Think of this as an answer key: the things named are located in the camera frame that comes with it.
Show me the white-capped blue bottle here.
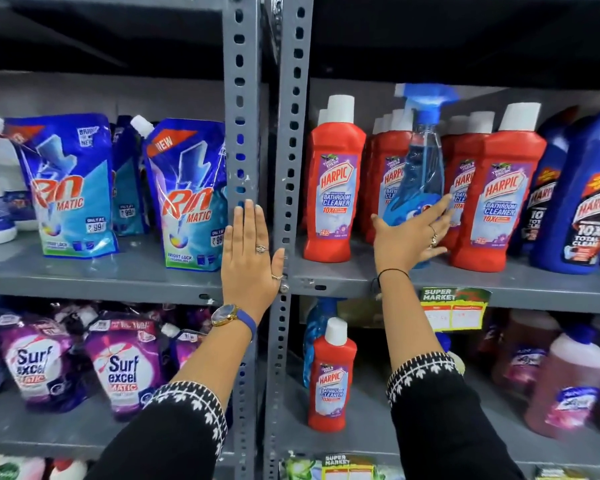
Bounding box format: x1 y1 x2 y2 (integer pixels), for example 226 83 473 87
434 332 467 376

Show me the grey slotted metal shelf rack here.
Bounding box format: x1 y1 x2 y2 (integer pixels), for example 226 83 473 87
262 0 600 480
0 0 262 480

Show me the person's left hand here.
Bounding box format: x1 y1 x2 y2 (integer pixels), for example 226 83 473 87
221 200 286 323

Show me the person's right forearm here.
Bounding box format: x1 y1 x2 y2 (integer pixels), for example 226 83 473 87
377 271 527 480

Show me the gold wristwatch with blue strap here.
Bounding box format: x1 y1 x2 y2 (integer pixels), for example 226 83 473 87
211 304 258 341

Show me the person's left forearm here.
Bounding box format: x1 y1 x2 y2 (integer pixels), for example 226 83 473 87
85 315 257 480

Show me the black thread bracelet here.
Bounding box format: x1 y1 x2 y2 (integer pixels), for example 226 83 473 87
371 268 411 296

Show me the person's right hand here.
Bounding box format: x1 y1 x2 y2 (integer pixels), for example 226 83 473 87
371 194 456 277

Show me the blue glass cleaner spray bottle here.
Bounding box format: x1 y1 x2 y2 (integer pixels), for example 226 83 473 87
382 84 460 269

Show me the white bottle with green label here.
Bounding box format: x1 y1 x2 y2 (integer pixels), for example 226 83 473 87
0 454 47 480

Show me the black embroidered sleeve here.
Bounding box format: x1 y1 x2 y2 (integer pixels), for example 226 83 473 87
386 352 527 480
85 381 229 480

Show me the red white-capped bathroom cleaner bottle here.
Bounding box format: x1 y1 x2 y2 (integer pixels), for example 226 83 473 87
307 317 358 433

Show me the blue toilet cleaner bottle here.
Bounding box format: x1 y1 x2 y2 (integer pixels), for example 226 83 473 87
529 102 600 275
509 107 579 256

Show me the green yellow shelf price label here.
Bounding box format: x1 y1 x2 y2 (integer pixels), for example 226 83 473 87
322 454 377 480
419 287 492 332

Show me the row of red cleaner bottles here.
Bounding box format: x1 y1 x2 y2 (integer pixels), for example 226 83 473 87
302 95 548 273

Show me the green packet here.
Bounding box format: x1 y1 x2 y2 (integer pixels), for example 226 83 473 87
279 457 326 480

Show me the blue spray refill bottle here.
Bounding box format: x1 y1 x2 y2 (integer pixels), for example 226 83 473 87
303 297 342 390

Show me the white bottle with red cap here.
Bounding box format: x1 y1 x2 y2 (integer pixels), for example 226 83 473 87
49 459 89 480

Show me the blue detergent refill pouch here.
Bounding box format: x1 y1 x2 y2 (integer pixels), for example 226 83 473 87
4 113 120 259
111 115 152 237
142 119 229 272

